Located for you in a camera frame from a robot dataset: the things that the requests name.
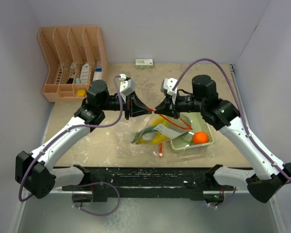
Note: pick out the green cucumber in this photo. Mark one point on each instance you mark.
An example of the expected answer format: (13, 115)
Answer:
(142, 132)

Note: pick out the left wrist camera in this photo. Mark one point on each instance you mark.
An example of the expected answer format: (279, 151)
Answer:
(127, 85)

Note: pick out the white garlic bulb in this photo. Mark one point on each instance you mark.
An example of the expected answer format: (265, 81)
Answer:
(148, 137)

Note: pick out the yellow item in organizer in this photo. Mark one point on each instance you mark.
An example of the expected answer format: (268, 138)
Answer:
(81, 93)

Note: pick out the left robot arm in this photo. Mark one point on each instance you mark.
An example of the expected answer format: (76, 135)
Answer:
(35, 171)

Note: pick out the white blue box organizer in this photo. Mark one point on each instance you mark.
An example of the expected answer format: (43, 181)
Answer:
(97, 71)

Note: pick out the white remote in organizer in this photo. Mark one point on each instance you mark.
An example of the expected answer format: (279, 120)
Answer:
(84, 75)

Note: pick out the peach desk organizer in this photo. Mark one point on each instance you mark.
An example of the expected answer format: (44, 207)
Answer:
(66, 49)

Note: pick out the clear zip bag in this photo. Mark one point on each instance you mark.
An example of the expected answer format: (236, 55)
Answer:
(175, 127)
(125, 131)

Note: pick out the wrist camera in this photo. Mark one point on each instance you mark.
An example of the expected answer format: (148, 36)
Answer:
(127, 85)
(169, 89)

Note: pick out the small green white box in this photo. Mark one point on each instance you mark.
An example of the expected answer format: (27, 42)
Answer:
(143, 63)

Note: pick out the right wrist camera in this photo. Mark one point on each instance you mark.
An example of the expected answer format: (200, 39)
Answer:
(169, 89)

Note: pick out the pale green plastic basket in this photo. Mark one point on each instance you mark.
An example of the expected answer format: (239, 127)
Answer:
(198, 124)

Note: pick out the yellow banana bunch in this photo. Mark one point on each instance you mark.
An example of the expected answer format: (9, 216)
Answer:
(159, 137)

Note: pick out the black table edge rail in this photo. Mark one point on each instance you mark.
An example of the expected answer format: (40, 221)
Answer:
(193, 183)

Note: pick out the orange fruit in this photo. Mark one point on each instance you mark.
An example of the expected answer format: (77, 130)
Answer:
(200, 138)

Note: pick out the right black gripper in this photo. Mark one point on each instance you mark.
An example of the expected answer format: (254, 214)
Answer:
(167, 107)

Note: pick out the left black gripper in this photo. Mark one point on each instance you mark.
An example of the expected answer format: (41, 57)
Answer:
(134, 107)

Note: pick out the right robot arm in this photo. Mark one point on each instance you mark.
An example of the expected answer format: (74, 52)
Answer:
(268, 173)

